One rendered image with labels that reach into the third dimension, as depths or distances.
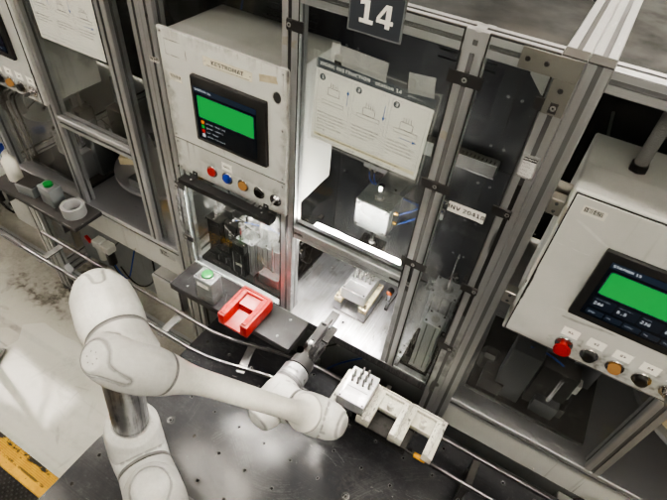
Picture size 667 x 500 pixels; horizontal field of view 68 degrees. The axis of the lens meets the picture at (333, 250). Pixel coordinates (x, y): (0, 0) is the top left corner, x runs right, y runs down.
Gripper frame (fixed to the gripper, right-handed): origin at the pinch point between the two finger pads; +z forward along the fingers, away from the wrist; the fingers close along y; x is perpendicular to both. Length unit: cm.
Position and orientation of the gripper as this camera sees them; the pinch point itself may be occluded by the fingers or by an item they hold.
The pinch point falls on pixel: (331, 325)
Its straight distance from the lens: 170.1
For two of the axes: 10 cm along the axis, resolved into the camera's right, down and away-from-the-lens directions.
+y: 0.9, -7.0, -7.0
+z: 5.1, -5.8, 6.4
